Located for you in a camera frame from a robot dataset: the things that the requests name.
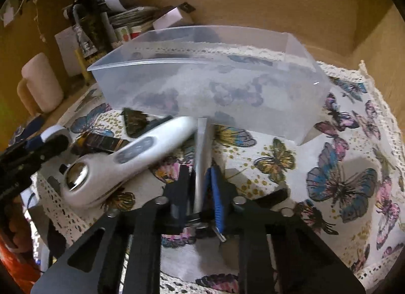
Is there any pink candle jar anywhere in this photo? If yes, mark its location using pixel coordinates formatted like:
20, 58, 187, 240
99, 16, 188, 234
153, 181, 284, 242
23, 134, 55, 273
21, 53, 64, 114

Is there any butterfly print lace tablecloth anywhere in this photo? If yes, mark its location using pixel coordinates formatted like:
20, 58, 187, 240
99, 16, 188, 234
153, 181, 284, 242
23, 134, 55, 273
32, 43, 404, 293

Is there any dark glass bottle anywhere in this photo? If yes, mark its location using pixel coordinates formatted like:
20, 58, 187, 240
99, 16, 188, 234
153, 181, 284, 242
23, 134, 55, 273
71, 0, 112, 65

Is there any stack of books and papers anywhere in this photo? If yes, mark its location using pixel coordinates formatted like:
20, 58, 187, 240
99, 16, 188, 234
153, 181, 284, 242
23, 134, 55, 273
95, 0, 160, 44

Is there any white handheld massager device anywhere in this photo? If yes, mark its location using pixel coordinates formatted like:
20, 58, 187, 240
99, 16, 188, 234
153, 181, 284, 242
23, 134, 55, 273
60, 116, 197, 209

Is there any clear plastic storage bin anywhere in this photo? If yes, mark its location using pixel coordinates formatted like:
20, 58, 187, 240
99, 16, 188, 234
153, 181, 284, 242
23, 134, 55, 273
90, 25, 331, 144

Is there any black triangular object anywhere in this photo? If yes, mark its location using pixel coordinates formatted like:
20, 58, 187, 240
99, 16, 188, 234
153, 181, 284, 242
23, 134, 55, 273
121, 107, 149, 138

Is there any small white cardboard box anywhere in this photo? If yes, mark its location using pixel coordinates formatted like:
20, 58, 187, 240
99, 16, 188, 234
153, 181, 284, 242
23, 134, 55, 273
152, 2, 196, 30

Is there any silver metal cylinder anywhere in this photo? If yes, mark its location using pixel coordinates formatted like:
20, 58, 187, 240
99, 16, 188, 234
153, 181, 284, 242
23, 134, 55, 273
193, 118, 209, 213

